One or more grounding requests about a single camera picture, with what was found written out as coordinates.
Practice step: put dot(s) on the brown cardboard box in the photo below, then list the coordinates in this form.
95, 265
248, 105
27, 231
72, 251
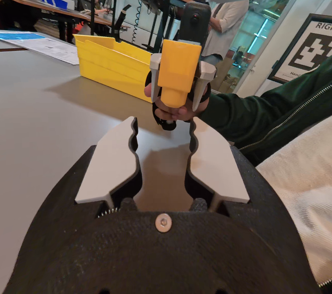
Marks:
223, 73

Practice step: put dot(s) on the person's white clothing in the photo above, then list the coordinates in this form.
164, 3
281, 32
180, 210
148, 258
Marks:
306, 195

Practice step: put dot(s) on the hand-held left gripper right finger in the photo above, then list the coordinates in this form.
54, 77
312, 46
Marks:
217, 167

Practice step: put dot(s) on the person's right forearm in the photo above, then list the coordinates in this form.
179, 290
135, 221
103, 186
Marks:
233, 117

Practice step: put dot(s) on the black framed marker sign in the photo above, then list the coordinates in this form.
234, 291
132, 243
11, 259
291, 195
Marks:
306, 50

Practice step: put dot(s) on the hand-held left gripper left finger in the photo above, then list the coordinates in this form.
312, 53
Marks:
109, 167

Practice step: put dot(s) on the yellow plastic block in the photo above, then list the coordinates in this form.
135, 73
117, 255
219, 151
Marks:
179, 71

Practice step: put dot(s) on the yellow plastic bin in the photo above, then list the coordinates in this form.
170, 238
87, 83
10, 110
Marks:
109, 65

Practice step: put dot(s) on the printed paper sheet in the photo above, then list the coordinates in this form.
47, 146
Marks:
44, 45

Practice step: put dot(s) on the wooden top office desk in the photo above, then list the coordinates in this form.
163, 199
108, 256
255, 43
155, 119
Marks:
51, 7

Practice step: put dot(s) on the black office chair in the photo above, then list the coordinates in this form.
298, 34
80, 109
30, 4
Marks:
122, 19

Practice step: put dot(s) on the person's right hand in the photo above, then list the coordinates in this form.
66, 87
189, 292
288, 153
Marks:
176, 115

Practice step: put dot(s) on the grey desk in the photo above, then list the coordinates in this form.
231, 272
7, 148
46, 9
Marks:
51, 130

